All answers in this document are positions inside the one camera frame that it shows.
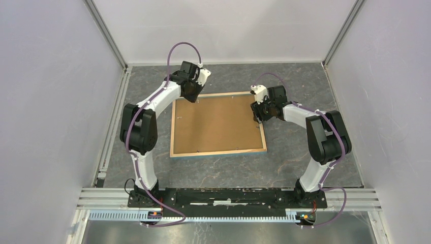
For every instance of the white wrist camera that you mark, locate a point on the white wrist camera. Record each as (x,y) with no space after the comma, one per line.
(203,75)
(260,93)

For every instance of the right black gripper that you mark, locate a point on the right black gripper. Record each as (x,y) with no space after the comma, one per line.
(256,109)

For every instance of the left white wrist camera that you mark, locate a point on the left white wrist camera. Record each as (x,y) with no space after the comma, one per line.
(203,75)

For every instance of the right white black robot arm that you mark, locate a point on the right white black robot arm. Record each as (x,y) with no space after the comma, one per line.
(327,137)

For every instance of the light blue cable comb strip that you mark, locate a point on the light blue cable comb strip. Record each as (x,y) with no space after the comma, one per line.
(155,216)

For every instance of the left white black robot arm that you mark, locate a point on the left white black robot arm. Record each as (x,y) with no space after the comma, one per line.
(139,130)

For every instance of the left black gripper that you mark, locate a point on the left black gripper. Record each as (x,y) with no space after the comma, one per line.
(193,98)

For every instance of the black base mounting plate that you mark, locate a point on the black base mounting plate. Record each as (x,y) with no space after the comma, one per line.
(227,202)

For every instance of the blue picture frame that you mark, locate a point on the blue picture frame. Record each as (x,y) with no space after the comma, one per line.
(215,125)

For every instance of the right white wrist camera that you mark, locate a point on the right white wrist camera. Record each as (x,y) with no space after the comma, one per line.
(260,93)

